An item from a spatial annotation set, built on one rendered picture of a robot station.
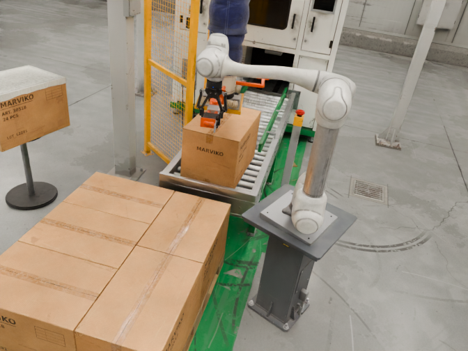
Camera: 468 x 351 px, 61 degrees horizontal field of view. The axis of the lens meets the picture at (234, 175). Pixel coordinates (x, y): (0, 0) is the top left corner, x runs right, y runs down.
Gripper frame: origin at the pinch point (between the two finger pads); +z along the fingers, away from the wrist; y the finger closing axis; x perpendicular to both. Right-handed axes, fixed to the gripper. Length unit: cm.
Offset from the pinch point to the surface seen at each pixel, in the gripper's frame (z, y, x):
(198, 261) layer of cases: 74, -3, 25
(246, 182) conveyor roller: 73, -24, -62
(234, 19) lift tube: -40, -3, -49
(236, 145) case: 36, -13, -47
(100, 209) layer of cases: 74, 64, -7
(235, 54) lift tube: -20, -5, -52
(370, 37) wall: 99, -289, -868
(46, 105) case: 44, 131, -81
